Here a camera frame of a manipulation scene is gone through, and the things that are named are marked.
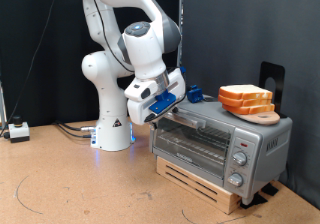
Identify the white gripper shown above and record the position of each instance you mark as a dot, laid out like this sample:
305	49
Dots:
140	109

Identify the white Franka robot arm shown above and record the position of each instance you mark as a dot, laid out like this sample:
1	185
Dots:
110	117

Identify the silver oven dial knob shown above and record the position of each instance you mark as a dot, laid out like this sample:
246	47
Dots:
240	158
235	179

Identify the silver toaster oven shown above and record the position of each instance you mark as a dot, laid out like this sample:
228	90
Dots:
266	140

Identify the black backdrop curtain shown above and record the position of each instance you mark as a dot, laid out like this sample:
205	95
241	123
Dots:
56	84

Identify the wooden slatted crate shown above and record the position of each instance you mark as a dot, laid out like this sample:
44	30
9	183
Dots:
216	197

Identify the dark grey backdrop curtain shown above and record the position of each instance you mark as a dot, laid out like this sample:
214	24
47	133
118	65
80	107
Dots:
233	34

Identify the small wooden serving board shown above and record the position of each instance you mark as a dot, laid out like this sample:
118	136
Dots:
263	118

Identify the white emergency stop box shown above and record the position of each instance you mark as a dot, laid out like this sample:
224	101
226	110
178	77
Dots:
18	132

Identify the black metal bookend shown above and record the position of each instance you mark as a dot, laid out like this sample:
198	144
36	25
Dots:
266	70

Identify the thin metal stand pole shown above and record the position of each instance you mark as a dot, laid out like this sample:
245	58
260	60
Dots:
2	110

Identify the black foam pad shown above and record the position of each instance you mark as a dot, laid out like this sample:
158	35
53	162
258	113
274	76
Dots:
256	200
270	190

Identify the wrist camera blue mount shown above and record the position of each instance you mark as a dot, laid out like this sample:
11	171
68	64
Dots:
161	102

